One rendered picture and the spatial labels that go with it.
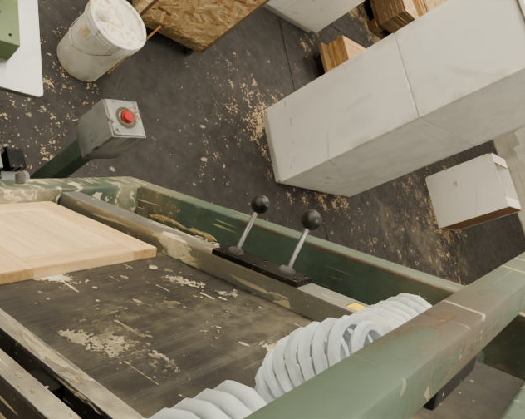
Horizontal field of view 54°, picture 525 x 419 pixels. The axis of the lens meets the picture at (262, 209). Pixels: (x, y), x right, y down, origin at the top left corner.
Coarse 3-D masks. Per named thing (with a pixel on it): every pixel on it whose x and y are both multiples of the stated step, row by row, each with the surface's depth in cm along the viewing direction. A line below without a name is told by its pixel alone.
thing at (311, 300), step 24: (72, 192) 131; (96, 216) 120; (120, 216) 115; (144, 240) 110; (168, 240) 105; (192, 240) 104; (192, 264) 101; (216, 264) 97; (264, 288) 90; (288, 288) 87; (312, 288) 87; (312, 312) 84; (336, 312) 81
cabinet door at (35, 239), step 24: (0, 216) 110; (24, 216) 112; (48, 216) 115; (72, 216) 117; (0, 240) 95; (24, 240) 97; (48, 240) 99; (72, 240) 101; (96, 240) 103; (120, 240) 104; (0, 264) 83; (24, 264) 84; (48, 264) 86; (72, 264) 89; (96, 264) 93
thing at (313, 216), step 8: (304, 216) 91; (312, 216) 90; (320, 216) 91; (304, 224) 91; (312, 224) 90; (320, 224) 91; (304, 232) 91; (304, 240) 91; (296, 248) 91; (296, 256) 90; (288, 264) 90; (280, 272) 90; (288, 272) 89
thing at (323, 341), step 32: (0, 320) 54; (352, 320) 25; (0, 352) 48; (32, 352) 49; (288, 352) 25; (320, 352) 24; (352, 352) 23; (0, 384) 45; (32, 384) 44; (64, 384) 45; (96, 384) 45; (256, 384) 27; (288, 384) 25; (448, 384) 20; (0, 416) 45; (32, 416) 41; (64, 416) 41; (96, 416) 43; (128, 416) 42
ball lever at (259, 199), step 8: (256, 200) 98; (264, 200) 98; (256, 208) 98; (264, 208) 98; (256, 216) 99; (248, 224) 98; (248, 232) 98; (240, 240) 97; (232, 248) 97; (240, 248) 97
